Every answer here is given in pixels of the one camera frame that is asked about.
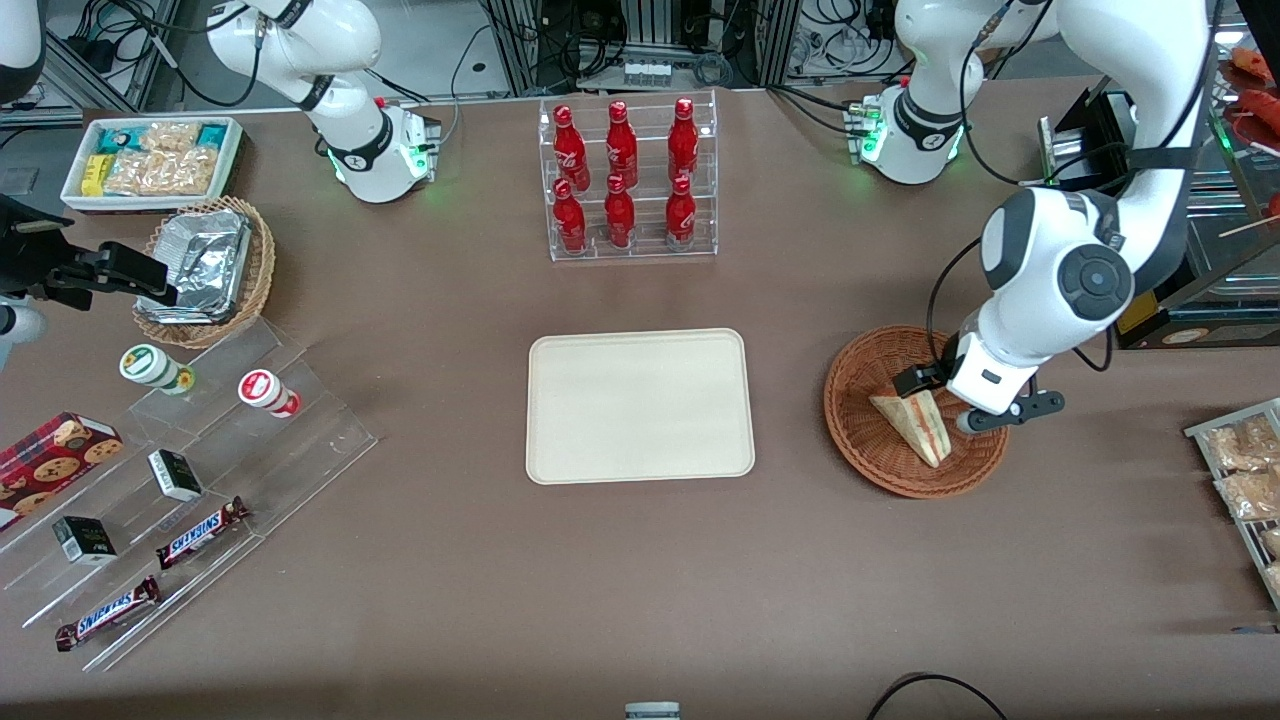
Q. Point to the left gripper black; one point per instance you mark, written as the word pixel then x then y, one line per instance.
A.
pixel 934 375

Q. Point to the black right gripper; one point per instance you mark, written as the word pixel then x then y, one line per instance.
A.
pixel 32 259

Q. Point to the triangle sandwich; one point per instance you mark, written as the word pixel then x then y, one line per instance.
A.
pixel 915 425

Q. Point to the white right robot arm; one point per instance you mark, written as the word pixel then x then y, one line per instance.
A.
pixel 350 150

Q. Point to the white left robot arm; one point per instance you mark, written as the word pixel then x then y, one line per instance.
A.
pixel 1150 100

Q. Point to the brown wicker basket round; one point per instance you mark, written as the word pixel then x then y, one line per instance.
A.
pixel 880 460

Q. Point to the light wicker basket with foil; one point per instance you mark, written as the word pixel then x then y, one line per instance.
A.
pixel 258 270

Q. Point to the beige plastic tray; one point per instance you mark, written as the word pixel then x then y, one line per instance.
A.
pixel 640 405

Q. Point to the silver foil wrapped pack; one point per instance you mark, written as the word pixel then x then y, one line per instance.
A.
pixel 205 250
pixel 180 312

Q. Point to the green lid yogurt cup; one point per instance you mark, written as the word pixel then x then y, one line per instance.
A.
pixel 145 364

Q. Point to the clear rice cracker bag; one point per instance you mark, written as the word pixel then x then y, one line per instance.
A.
pixel 160 172
pixel 170 135

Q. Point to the white rectangular snack bin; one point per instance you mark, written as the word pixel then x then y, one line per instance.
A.
pixel 75 195

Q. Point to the yellow snack packet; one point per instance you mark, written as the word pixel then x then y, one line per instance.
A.
pixel 95 175

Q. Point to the red lid yogurt cup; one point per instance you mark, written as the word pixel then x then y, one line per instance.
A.
pixel 262 388

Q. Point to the teal snack packet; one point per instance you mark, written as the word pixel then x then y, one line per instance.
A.
pixel 117 138
pixel 212 135

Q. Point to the small black carton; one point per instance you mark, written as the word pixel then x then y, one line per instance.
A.
pixel 85 540
pixel 175 475

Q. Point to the clear acrylic stepped display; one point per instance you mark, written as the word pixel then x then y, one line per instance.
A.
pixel 250 470

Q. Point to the red cookie box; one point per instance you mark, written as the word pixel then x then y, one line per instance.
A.
pixel 50 465

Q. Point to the snickers chocolate bar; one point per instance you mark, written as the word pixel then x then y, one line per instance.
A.
pixel 200 533
pixel 108 613

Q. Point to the black hot food display case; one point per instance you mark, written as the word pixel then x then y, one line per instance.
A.
pixel 1200 320

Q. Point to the clear fried snack bag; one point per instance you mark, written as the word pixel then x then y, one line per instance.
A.
pixel 1250 495
pixel 1240 445
pixel 1272 545

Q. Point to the wooden skewer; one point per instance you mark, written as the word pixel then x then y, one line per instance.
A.
pixel 1250 227

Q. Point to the red cola bottle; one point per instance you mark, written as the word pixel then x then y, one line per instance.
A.
pixel 621 148
pixel 683 145
pixel 570 222
pixel 681 218
pixel 619 220
pixel 571 150

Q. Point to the clear acrylic bottle rack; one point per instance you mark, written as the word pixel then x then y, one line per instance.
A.
pixel 645 250

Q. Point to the grey device edge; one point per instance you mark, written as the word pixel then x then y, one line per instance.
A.
pixel 652 712

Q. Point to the red sausages in case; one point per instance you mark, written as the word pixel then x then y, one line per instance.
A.
pixel 1262 100

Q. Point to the white power strip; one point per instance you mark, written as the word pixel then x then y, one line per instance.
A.
pixel 646 72

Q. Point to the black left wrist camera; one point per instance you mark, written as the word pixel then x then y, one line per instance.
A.
pixel 920 380

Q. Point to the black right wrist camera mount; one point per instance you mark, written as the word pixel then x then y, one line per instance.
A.
pixel 30 245

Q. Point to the aluminium frame beam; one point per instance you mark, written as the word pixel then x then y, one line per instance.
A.
pixel 110 60

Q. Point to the aluminium frame rack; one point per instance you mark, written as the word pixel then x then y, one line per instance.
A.
pixel 540 40

